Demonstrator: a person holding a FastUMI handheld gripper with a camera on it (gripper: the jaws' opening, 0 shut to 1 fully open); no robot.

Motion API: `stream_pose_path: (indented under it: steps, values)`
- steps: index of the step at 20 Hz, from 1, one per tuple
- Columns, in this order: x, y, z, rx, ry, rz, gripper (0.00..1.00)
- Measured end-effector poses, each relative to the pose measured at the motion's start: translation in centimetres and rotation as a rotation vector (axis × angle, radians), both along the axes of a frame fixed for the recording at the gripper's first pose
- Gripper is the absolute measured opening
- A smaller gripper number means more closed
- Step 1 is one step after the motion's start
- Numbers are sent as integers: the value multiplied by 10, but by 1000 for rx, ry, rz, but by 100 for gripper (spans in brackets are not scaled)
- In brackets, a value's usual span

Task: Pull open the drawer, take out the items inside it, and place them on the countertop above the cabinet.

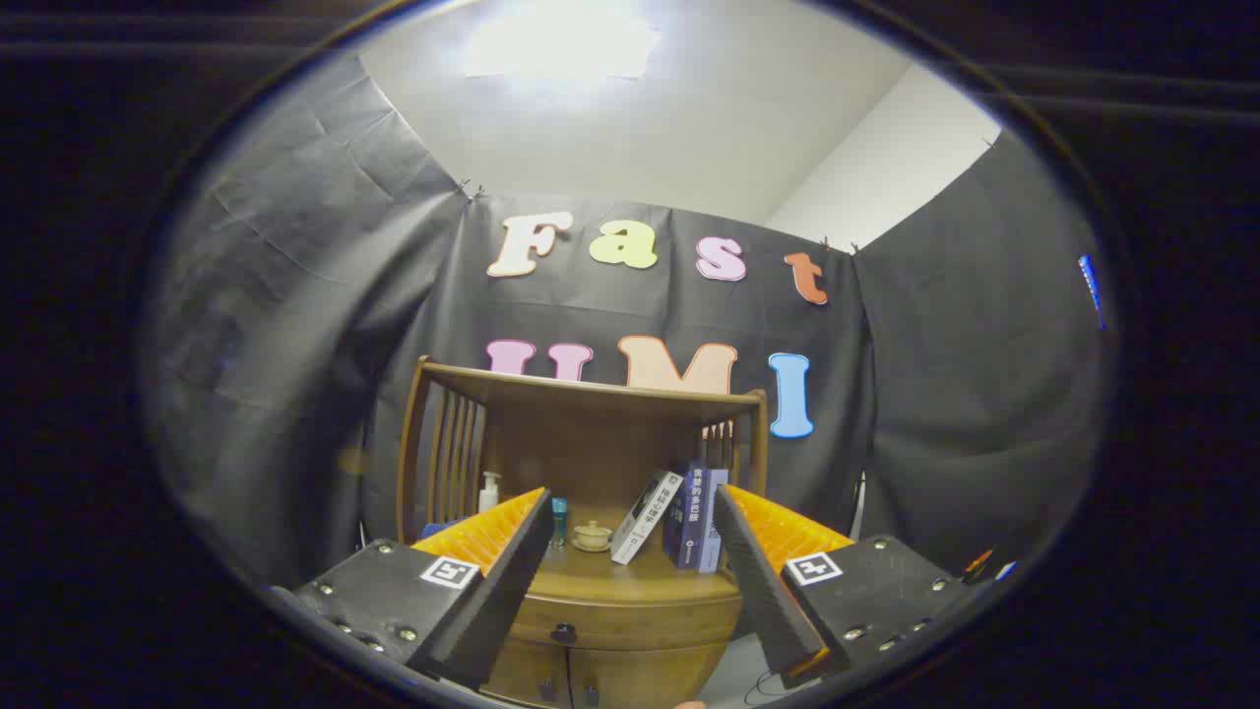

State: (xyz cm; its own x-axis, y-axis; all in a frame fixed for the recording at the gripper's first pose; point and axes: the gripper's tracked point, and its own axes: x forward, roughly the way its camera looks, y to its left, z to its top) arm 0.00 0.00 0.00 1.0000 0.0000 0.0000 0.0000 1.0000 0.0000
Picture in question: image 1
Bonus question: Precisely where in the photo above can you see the wooden drawer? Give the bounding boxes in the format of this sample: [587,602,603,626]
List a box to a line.
[507,589,744,656]

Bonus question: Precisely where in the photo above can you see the wooden cabinet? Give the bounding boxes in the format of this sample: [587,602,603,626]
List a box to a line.
[396,356,769,709]

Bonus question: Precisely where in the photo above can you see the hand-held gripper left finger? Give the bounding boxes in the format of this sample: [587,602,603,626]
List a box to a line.
[266,485,555,692]

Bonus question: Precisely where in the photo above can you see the white book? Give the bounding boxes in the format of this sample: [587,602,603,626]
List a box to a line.
[610,470,685,566]

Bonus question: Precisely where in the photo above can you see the blue strip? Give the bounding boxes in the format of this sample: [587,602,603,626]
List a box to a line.
[1079,254,1107,332]

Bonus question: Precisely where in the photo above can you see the pale grey-blue book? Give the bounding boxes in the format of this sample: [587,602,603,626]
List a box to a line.
[699,468,731,575]

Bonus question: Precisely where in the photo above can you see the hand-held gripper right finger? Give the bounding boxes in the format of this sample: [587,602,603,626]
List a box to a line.
[713,483,985,690]

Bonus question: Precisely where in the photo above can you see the dark blue book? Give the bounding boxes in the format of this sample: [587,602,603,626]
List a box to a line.
[662,463,710,572]

